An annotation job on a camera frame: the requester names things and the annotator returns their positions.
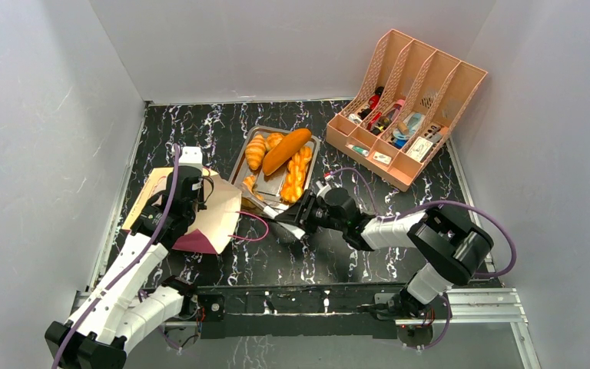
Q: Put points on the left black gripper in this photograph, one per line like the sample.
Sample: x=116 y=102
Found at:
x=201 y=203

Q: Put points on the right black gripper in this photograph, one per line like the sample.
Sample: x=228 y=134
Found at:
x=304 y=211

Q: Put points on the pink paper bag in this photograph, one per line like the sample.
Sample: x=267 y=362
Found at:
x=213 y=228

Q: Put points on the long fake twisted bread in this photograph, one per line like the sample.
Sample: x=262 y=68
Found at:
x=293 y=186

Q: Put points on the small curved fake croissant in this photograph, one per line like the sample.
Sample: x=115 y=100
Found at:
x=250 y=183

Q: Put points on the long orange fake baguette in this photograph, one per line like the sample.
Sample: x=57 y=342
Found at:
x=285 y=150

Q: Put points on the orange fake croissant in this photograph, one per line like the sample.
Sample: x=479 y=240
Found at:
x=255 y=152

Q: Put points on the round orange fake bun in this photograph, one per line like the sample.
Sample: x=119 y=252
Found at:
x=273 y=140

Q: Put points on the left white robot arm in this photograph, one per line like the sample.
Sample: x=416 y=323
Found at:
x=115 y=317

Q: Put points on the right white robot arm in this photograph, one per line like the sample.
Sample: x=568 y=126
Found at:
x=453 y=247

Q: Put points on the small green white tube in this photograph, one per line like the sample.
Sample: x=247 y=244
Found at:
x=360 y=150

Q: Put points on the small white packet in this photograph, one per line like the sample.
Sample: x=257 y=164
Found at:
x=381 y=158

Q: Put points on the silver metal tray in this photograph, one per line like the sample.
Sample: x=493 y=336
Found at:
x=268 y=187

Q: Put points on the white label card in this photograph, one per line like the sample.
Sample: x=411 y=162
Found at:
x=419 y=149

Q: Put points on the pink capped dark bottle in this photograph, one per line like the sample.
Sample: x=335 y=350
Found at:
x=383 y=120

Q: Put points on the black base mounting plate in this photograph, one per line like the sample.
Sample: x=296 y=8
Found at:
x=314 y=310

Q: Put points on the red black bottle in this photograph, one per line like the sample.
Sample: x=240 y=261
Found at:
x=370 y=104

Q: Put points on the blue tape roll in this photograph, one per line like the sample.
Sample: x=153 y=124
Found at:
x=412 y=122

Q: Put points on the pink desk file organizer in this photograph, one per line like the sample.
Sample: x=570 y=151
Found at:
x=433 y=83

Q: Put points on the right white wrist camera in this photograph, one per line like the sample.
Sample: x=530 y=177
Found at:
x=323 y=185

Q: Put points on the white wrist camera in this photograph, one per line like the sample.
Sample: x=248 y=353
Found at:
x=190 y=156
x=323 y=185

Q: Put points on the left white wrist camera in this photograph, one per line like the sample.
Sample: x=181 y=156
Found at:
x=190 y=156

